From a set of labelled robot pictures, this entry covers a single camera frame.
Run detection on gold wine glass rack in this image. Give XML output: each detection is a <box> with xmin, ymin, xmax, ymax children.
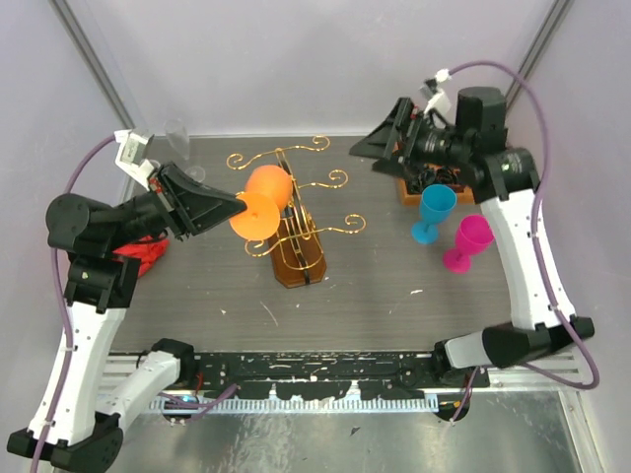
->
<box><xmin>226</xmin><ymin>135</ymin><xmax>367</xmax><ymax>289</ymax></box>

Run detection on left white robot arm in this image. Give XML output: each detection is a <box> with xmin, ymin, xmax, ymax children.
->
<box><xmin>7</xmin><ymin>163</ymin><xmax>246</xmax><ymax>472</ymax></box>

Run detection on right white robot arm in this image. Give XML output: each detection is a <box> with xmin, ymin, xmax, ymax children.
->
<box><xmin>349</xmin><ymin>87</ymin><xmax>596</xmax><ymax>388</ymax></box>

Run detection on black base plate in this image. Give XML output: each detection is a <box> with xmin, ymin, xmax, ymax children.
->
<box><xmin>174</xmin><ymin>351</ymin><xmax>490</xmax><ymax>401</ymax></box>

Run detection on wooden compartment tray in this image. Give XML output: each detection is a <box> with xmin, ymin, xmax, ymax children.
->
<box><xmin>393</xmin><ymin>125</ymin><xmax>509</xmax><ymax>208</ymax></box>

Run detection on pink wine glass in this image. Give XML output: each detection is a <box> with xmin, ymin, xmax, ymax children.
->
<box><xmin>443</xmin><ymin>215</ymin><xmax>495</xmax><ymax>274</ymax></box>

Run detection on blue wine glass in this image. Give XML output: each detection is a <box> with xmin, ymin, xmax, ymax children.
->
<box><xmin>411</xmin><ymin>184</ymin><xmax>457</xmax><ymax>244</ymax></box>

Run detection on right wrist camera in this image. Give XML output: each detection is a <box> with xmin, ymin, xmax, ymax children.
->
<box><xmin>420</xmin><ymin>69</ymin><xmax>452</xmax><ymax>115</ymax></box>

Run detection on red cloth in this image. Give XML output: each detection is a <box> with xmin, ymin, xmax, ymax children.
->
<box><xmin>114</xmin><ymin>236</ymin><xmax>170</xmax><ymax>278</ymax></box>

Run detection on orange wine glass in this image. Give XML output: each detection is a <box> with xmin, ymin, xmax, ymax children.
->
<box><xmin>229</xmin><ymin>165</ymin><xmax>293</xmax><ymax>241</ymax></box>

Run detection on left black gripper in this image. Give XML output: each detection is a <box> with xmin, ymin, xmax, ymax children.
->
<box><xmin>106</xmin><ymin>160</ymin><xmax>249</xmax><ymax>251</ymax></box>

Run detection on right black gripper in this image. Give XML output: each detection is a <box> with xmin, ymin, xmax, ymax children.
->
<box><xmin>346</xmin><ymin>99</ymin><xmax>468</xmax><ymax>184</ymax></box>

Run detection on clear wine glass front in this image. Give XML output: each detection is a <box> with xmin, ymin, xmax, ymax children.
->
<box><xmin>164</xmin><ymin>118</ymin><xmax>190</xmax><ymax>161</ymax></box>

